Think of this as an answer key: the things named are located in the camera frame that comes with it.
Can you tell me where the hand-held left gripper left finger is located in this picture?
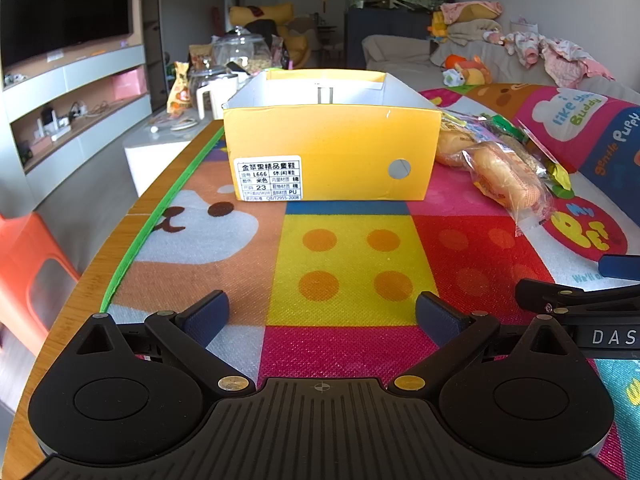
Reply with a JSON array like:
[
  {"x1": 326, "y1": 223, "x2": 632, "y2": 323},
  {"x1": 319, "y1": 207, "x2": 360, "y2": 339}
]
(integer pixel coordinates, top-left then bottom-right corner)
[{"x1": 75, "y1": 290, "x2": 258, "y2": 396}]

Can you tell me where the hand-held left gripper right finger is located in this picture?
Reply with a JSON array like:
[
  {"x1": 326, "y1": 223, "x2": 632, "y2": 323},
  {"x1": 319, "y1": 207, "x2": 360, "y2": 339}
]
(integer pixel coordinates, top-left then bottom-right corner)
[{"x1": 392, "y1": 291, "x2": 568, "y2": 396}]

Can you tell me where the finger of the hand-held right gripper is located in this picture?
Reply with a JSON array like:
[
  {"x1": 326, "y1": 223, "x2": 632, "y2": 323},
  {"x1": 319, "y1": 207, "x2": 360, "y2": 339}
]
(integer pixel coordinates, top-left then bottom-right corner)
[
  {"x1": 598, "y1": 255, "x2": 640, "y2": 277},
  {"x1": 515, "y1": 278, "x2": 640, "y2": 313}
]

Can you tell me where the clear bun bread packet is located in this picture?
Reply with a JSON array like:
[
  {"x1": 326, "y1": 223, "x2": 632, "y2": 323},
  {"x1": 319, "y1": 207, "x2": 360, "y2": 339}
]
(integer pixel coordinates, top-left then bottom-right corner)
[{"x1": 462, "y1": 140, "x2": 557, "y2": 237}]

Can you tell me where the green yellow candy packet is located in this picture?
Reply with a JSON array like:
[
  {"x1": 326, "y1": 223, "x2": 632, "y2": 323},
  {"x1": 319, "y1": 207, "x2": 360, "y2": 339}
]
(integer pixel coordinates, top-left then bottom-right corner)
[{"x1": 487, "y1": 114, "x2": 573, "y2": 204}]

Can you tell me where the bread packet yellow label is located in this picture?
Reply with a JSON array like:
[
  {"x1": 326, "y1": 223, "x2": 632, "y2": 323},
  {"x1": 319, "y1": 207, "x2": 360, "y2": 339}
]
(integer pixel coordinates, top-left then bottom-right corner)
[{"x1": 434, "y1": 110, "x2": 483, "y2": 167}]

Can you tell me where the yellow shoe box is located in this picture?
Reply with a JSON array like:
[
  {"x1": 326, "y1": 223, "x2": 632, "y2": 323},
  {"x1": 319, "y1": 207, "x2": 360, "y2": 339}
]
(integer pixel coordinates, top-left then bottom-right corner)
[{"x1": 222, "y1": 69, "x2": 443, "y2": 202}]

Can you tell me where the colourful printed play mat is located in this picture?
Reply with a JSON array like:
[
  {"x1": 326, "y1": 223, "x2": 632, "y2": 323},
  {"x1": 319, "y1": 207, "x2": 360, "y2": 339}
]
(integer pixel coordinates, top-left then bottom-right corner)
[{"x1": 100, "y1": 82, "x2": 640, "y2": 480}]

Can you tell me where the white low cabinet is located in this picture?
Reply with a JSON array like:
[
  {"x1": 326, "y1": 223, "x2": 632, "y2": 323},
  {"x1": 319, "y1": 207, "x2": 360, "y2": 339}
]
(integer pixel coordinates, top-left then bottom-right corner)
[{"x1": 124, "y1": 110, "x2": 226, "y2": 197}]

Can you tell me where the orange plastic stool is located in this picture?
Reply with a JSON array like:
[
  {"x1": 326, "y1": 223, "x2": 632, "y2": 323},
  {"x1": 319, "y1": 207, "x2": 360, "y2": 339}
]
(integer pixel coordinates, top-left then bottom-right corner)
[{"x1": 0, "y1": 212, "x2": 81, "y2": 357}]

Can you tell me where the white plastic jug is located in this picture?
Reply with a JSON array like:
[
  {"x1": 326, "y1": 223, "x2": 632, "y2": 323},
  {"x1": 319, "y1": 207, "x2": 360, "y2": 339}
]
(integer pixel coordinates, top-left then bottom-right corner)
[{"x1": 196, "y1": 74, "x2": 239, "y2": 121}]

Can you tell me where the pink clothing pile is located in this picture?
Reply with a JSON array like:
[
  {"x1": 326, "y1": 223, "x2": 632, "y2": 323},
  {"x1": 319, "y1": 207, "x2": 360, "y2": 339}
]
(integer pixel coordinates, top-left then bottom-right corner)
[{"x1": 501, "y1": 30, "x2": 617, "y2": 89}]

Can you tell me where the orange printed snack bag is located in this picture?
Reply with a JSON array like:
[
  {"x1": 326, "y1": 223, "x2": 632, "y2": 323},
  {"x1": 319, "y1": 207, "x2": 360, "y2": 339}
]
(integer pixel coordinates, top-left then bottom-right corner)
[{"x1": 167, "y1": 61, "x2": 194, "y2": 114}]

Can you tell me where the orange plush toy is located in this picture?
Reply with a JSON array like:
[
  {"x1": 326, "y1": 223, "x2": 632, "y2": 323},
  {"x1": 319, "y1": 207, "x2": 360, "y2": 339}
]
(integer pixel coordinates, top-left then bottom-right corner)
[{"x1": 442, "y1": 55, "x2": 494, "y2": 86}]

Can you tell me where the glass kettle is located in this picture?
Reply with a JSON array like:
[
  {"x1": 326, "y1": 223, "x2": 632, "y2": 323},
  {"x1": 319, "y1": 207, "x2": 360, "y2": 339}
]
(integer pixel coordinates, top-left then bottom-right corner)
[{"x1": 189, "y1": 66, "x2": 231, "y2": 92}]

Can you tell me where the white power strip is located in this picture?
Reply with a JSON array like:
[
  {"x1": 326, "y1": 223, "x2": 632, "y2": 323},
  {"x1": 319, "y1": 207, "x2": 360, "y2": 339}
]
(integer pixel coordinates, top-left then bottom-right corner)
[{"x1": 35, "y1": 105, "x2": 90, "y2": 142}]

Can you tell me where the pink box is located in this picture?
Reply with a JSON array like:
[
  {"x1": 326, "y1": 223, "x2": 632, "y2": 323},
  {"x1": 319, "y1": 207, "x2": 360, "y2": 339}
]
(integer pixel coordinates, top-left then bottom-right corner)
[{"x1": 113, "y1": 69, "x2": 146, "y2": 102}]

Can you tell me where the brown snack bag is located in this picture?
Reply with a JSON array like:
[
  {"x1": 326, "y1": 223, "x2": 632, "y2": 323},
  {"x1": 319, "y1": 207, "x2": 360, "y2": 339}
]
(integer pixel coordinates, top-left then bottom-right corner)
[{"x1": 188, "y1": 44, "x2": 216, "y2": 72}]

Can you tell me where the beige sofa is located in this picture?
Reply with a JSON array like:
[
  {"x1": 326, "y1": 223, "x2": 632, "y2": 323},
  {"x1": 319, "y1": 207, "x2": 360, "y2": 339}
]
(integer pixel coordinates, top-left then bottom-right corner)
[{"x1": 362, "y1": 20, "x2": 640, "y2": 111}]

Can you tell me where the glass jar with lid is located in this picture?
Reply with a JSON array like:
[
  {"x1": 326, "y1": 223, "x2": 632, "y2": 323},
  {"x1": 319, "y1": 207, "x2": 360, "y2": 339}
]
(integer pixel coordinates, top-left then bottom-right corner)
[{"x1": 212, "y1": 25, "x2": 273, "y2": 73}]

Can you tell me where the pile of folded blankets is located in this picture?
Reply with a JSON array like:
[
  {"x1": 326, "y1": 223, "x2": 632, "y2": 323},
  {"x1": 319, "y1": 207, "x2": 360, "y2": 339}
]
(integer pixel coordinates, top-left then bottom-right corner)
[{"x1": 432, "y1": 2, "x2": 504, "y2": 47}]

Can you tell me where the glass fish tank cabinet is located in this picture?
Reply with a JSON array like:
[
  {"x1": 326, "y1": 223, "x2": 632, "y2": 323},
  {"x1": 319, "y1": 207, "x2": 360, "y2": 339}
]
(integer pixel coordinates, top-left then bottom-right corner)
[{"x1": 345, "y1": 0, "x2": 456, "y2": 55}]

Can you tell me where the large yellow plush toy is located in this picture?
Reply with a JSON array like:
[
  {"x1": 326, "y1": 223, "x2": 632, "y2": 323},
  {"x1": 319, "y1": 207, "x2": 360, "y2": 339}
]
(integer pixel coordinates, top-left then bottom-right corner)
[{"x1": 229, "y1": 2, "x2": 312, "y2": 67}]

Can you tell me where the black television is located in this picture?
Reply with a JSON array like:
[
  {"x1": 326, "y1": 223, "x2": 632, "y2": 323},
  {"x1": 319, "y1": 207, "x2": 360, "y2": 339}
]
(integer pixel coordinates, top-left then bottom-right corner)
[{"x1": 0, "y1": 0, "x2": 133, "y2": 68}]

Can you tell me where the grey wall shelf unit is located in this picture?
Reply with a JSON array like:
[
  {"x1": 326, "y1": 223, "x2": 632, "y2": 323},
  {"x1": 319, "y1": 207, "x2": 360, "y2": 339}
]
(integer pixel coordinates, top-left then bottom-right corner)
[{"x1": 0, "y1": 42, "x2": 153, "y2": 211}]

